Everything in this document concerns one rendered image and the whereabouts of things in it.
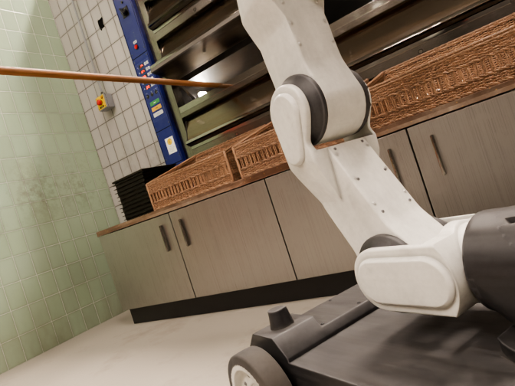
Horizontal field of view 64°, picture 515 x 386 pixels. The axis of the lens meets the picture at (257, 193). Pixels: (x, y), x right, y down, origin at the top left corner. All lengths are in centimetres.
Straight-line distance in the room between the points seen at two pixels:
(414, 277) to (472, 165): 84
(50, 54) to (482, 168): 298
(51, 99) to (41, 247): 107
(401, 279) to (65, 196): 267
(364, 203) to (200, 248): 135
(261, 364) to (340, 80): 56
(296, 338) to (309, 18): 63
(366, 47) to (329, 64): 128
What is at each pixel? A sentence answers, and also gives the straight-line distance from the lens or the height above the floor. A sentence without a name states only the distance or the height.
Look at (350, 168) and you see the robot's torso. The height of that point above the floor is 48.
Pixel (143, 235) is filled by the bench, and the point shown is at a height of 48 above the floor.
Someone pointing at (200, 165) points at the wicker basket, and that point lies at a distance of 200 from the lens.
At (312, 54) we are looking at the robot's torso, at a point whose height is 71.
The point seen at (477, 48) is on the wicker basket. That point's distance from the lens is 153.
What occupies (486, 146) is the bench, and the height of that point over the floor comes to 41.
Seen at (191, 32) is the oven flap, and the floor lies 155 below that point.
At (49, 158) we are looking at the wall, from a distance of 316.
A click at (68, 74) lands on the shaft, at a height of 118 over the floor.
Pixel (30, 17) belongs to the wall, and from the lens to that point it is 363.
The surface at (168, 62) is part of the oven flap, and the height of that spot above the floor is 140.
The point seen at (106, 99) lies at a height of 146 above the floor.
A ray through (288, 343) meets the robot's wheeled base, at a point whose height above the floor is 19.
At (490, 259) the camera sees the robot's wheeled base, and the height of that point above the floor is 31.
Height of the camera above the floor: 48
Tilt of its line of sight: 1 degrees up
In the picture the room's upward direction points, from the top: 18 degrees counter-clockwise
